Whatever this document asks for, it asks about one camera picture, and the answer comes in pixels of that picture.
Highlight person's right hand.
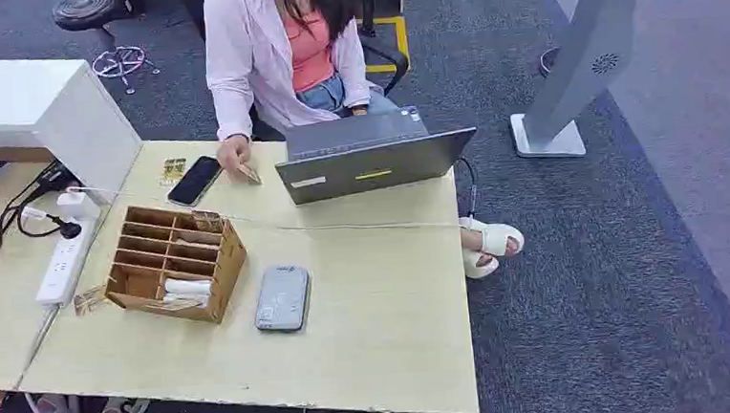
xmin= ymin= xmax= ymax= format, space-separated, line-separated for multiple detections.
xmin=215 ymin=133 xmax=255 ymax=176

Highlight small printed card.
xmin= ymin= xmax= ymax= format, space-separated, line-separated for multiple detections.
xmin=237 ymin=163 xmax=264 ymax=188

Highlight black smartphone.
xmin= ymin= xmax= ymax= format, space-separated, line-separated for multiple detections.
xmin=164 ymin=154 xmax=227 ymax=210

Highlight grey laptop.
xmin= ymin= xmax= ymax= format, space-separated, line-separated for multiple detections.
xmin=271 ymin=102 xmax=482 ymax=208

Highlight brown card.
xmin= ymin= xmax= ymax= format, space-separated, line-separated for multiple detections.
xmin=190 ymin=208 xmax=225 ymax=236

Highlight yellow floor tape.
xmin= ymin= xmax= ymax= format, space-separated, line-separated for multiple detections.
xmin=360 ymin=14 xmax=412 ymax=76

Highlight person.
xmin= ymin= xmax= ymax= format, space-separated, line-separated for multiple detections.
xmin=202 ymin=0 xmax=528 ymax=296

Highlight wooden compartment card box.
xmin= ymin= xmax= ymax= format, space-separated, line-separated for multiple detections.
xmin=98 ymin=198 xmax=252 ymax=332

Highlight white rolled paper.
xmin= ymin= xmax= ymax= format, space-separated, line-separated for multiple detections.
xmin=161 ymin=275 xmax=214 ymax=308

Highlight grey flat card reader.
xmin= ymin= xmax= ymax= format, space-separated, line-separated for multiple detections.
xmin=251 ymin=263 xmax=315 ymax=336

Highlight white cabinet box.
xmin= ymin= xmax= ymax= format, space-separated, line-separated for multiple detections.
xmin=0 ymin=48 xmax=148 ymax=213

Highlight white charger adapter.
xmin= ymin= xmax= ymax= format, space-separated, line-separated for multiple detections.
xmin=55 ymin=189 xmax=102 ymax=224

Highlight white sandal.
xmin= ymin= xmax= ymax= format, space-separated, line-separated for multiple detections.
xmin=459 ymin=212 xmax=526 ymax=261
xmin=462 ymin=247 xmax=502 ymax=282

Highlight white power strip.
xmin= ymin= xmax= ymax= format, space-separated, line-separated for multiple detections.
xmin=30 ymin=217 xmax=101 ymax=310

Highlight black office chair with chrome base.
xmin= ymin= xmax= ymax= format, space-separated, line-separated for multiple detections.
xmin=51 ymin=0 xmax=163 ymax=100

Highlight clear wrapped card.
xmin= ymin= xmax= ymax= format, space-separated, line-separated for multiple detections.
xmin=73 ymin=285 xmax=110 ymax=317

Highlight brown cardboard box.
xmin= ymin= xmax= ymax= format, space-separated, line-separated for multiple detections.
xmin=0 ymin=143 xmax=57 ymax=167

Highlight white kiosk stand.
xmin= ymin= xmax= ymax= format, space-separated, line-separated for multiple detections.
xmin=502 ymin=0 xmax=700 ymax=162

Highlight thin white cable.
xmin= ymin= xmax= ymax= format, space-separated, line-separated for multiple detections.
xmin=65 ymin=161 xmax=471 ymax=254

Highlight black laptop cable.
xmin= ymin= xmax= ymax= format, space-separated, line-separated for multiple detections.
xmin=455 ymin=156 xmax=482 ymax=220

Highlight black power cable with plug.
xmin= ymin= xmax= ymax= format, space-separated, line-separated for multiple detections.
xmin=0 ymin=157 xmax=85 ymax=265

